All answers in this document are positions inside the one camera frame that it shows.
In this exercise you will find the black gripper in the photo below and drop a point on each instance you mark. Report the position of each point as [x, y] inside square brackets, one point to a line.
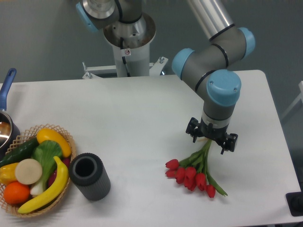
[215, 130]

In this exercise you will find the red tulip bouquet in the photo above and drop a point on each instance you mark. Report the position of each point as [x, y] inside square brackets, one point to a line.
[193, 172]

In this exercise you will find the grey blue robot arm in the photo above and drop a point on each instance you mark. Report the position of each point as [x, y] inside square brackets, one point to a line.
[206, 72]

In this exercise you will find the black device at table edge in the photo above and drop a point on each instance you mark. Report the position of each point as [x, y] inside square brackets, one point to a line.
[295, 203]

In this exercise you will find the dark grey ribbed vase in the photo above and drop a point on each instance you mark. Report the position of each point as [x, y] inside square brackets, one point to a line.
[88, 173]

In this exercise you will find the yellow banana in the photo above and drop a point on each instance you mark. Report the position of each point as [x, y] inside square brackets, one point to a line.
[49, 194]

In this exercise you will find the green bok choy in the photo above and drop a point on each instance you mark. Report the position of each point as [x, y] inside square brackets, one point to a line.
[44, 154]

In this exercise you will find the beige round radish slice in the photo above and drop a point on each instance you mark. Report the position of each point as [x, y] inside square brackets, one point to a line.
[28, 171]

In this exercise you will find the green cucumber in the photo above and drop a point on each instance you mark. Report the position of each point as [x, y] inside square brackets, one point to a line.
[20, 153]

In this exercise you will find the orange fruit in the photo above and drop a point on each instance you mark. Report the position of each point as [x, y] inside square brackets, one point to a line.
[16, 193]

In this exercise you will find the yellow bell pepper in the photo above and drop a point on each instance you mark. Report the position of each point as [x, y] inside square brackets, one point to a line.
[7, 174]

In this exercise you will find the white frame at right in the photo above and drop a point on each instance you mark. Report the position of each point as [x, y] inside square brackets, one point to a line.
[294, 107]

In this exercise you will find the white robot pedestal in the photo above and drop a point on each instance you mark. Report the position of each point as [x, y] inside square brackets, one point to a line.
[131, 49]

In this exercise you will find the blue handled saucepan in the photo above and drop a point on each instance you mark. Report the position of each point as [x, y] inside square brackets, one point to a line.
[8, 130]

